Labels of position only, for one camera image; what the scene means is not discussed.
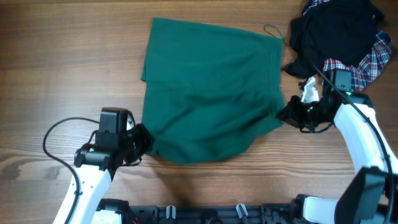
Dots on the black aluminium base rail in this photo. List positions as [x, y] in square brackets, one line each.
[205, 214]

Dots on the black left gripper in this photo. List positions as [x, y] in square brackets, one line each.
[147, 142]

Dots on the red blue plaid shirt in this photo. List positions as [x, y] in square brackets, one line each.
[371, 65]

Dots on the green cloth drawstring bag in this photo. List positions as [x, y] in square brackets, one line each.
[210, 90]

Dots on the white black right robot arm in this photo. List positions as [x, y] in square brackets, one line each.
[371, 197]

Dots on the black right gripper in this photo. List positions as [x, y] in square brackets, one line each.
[290, 114]

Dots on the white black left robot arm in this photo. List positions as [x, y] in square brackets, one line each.
[118, 142]

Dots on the dark navy garment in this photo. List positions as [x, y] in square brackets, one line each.
[343, 30]

